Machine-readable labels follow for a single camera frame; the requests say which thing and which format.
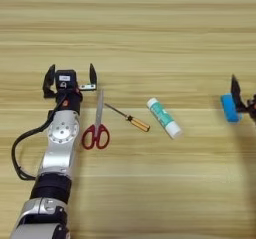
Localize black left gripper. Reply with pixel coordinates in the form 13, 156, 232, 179
42, 62, 99, 115

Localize blue eraser block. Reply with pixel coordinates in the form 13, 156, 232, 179
220, 93, 243, 124

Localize white teal glue stick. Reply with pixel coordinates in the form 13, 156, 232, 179
146, 97, 184, 140

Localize red handled scissors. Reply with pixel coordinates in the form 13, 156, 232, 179
80, 88, 111, 151

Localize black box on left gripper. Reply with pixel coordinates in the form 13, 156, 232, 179
54, 69, 78, 91

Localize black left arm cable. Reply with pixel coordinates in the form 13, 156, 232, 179
10, 96, 67, 181

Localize yellow handled screwdriver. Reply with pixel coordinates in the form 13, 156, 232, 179
103, 102, 152, 133

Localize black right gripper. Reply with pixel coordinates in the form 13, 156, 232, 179
230, 74, 256, 126

